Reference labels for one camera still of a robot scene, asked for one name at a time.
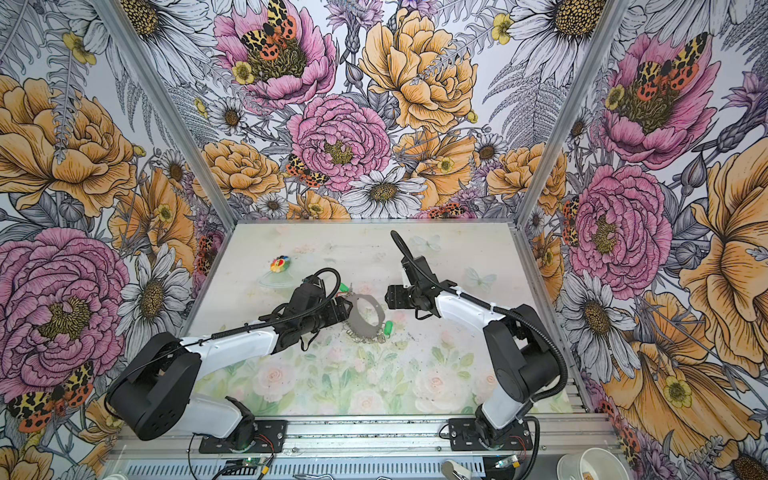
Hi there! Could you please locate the aluminium front rail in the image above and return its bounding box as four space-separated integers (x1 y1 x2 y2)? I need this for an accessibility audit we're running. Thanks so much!
107 413 621 462

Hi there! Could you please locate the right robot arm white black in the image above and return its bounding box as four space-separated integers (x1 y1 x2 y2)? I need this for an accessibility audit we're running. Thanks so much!
385 255 569 448

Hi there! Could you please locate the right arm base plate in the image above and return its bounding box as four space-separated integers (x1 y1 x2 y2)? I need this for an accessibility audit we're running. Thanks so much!
447 418 533 452

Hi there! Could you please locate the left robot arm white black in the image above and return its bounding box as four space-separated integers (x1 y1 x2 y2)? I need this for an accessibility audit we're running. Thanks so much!
104 273 354 451

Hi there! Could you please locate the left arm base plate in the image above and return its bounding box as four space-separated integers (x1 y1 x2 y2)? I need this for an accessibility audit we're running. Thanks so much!
198 420 288 454

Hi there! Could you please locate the colourful small toy ball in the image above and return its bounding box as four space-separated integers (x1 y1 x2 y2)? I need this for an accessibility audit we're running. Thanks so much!
270 255 291 274

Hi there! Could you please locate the white paper cup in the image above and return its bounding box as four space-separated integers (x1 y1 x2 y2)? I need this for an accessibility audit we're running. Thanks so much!
556 448 630 480

